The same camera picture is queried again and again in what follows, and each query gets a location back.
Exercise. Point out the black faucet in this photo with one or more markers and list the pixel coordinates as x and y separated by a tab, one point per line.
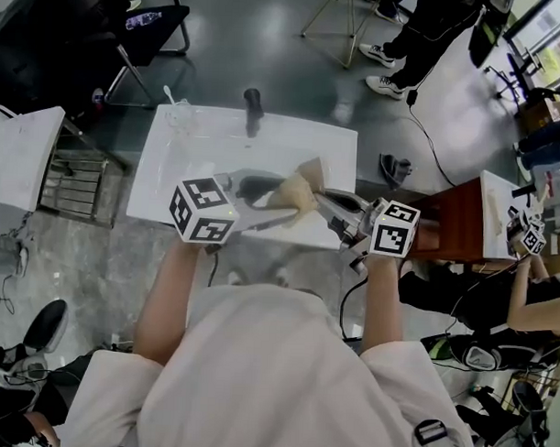
522	190
253	107

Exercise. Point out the clear glass cup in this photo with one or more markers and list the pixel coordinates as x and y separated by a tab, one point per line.
180	118

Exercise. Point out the dark grey cloth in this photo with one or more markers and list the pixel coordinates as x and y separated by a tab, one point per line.
394	169

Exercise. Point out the white stone slab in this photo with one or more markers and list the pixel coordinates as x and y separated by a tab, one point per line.
21	158

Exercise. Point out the beige cleaning cloth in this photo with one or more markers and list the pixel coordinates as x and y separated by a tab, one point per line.
292	193

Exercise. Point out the plastic water bottle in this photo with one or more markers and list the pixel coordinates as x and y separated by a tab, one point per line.
142	21

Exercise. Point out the person's white shirt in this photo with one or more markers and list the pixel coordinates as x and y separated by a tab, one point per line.
265	378

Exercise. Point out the person's left forearm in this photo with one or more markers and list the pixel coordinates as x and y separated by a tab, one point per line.
167	305

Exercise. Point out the large glass window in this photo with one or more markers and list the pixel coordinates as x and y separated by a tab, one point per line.
543	25

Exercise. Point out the white toothbrush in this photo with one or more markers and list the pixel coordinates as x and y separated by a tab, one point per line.
168	92

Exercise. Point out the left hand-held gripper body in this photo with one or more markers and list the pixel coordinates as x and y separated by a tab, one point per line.
202	215

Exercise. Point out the black office chair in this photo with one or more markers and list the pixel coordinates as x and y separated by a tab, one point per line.
517	72

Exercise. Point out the person's right forearm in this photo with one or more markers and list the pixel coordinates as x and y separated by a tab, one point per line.
382	304

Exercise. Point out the grey black backpack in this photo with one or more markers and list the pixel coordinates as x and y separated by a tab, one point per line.
42	324

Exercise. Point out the metal rack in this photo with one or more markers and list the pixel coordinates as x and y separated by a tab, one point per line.
74	197

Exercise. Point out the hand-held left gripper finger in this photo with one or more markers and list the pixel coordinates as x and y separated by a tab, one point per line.
258	185
266	217

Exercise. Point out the wooden cabinet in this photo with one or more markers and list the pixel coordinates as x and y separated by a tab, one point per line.
454	215

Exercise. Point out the cardboard box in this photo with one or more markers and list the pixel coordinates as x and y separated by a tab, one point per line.
543	112

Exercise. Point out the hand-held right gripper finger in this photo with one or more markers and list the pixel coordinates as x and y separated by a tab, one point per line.
335	222
349	202

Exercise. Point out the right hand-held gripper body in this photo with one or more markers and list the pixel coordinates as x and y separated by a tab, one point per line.
394	231

